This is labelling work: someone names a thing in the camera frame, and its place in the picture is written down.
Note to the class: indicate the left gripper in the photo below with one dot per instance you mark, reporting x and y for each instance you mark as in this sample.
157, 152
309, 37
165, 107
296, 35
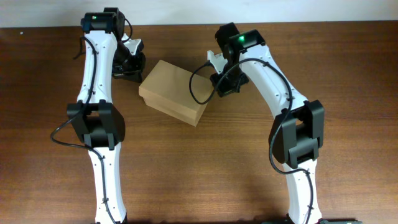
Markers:
128, 72

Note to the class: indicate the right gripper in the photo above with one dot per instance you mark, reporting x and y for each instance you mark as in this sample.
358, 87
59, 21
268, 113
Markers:
229, 86

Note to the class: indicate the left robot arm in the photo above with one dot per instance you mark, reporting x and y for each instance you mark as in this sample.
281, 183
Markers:
109, 53

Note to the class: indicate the cardboard box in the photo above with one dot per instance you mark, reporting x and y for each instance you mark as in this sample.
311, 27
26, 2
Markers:
169, 89

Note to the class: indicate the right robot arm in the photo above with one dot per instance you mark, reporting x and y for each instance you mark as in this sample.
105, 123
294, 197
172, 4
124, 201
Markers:
296, 135

